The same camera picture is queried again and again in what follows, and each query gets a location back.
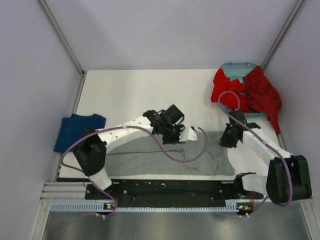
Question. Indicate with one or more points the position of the left aluminium corner post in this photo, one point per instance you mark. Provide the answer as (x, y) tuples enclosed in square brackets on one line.
[(60, 36)]

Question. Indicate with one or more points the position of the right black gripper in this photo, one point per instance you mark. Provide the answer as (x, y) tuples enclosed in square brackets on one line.
[(224, 141)]

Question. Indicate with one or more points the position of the folded blue t shirt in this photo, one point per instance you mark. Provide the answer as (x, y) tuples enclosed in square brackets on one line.
[(72, 128)]

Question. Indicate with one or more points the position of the teal plastic basket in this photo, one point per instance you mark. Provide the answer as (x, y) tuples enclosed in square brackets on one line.
[(238, 70)]

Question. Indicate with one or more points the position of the aluminium corner post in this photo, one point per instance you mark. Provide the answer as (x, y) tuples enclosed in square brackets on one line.
[(297, 8), (60, 36)]

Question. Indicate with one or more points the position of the grey slotted cable duct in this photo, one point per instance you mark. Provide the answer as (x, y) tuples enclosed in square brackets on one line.
[(59, 206)]

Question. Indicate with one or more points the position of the right aluminium corner post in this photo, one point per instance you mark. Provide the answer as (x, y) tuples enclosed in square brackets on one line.
[(297, 8)]

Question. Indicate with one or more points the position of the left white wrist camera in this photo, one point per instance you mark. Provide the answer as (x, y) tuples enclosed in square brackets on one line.
[(188, 134)]

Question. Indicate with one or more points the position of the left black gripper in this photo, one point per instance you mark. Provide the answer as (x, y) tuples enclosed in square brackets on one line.
[(176, 139)]

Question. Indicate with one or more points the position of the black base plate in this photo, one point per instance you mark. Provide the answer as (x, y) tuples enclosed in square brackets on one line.
[(173, 201)]

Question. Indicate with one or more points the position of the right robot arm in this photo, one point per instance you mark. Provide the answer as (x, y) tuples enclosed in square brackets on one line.
[(288, 176)]

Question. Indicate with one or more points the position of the dark red t shirt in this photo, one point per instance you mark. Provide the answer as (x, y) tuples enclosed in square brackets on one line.
[(263, 97)]

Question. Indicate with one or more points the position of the grey t shirt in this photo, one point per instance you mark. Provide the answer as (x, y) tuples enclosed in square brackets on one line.
[(204, 157)]

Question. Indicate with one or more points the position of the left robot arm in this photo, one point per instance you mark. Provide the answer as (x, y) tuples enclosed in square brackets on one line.
[(91, 152)]

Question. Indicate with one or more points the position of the aluminium frame rail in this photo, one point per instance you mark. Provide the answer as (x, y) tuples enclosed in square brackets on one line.
[(62, 191)]

